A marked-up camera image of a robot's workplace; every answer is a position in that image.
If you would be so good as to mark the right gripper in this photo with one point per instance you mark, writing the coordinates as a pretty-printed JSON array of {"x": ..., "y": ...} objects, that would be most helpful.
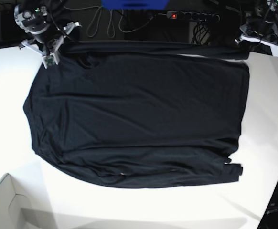
[{"x": 46, "y": 41}]

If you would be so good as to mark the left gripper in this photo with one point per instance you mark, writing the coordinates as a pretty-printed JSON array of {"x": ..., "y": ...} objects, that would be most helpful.
[{"x": 265, "y": 34}]

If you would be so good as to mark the black t-shirt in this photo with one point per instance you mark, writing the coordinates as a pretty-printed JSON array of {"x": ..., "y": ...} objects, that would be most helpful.
[{"x": 139, "y": 120}]

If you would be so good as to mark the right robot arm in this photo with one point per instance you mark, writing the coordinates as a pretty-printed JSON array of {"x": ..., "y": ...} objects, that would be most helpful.
[{"x": 36, "y": 19}]

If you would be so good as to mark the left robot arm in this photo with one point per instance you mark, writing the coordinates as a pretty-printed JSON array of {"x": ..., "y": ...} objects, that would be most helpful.
[{"x": 264, "y": 11}]

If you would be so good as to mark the black power strip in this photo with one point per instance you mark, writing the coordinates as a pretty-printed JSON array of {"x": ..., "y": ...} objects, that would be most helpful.
[{"x": 191, "y": 16}]

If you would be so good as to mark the blue plastic bin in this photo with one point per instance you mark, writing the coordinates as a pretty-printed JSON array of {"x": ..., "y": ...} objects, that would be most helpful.
[{"x": 134, "y": 4}]

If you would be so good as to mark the white cardboard box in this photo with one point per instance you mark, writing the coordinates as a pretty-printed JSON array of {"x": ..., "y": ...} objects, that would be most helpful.
[{"x": 11, "y": 215}]

